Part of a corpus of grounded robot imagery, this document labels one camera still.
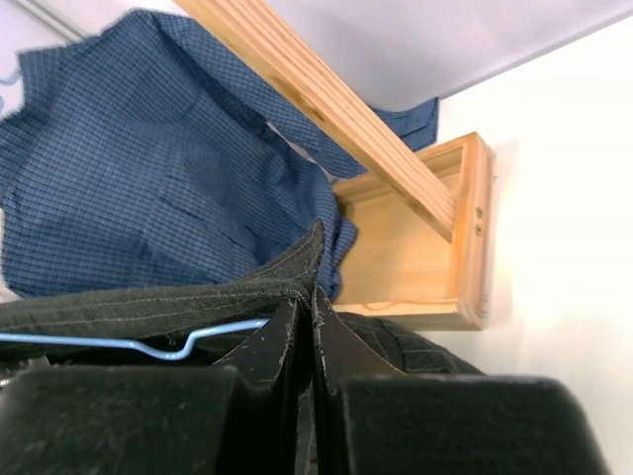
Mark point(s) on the wooden clothes rack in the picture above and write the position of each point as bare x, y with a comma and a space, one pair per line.
422, 217

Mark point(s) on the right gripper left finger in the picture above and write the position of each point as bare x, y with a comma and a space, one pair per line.
237, 416

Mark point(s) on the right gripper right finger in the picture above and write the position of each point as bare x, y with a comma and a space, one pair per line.
373, 418

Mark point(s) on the black pinstriped shirt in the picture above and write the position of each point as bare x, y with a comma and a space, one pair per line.
151, 312

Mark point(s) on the blue checked shirt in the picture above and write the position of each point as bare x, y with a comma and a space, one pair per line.
151, 155

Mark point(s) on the blue hanger holding shirt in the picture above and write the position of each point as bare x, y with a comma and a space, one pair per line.
12, 92

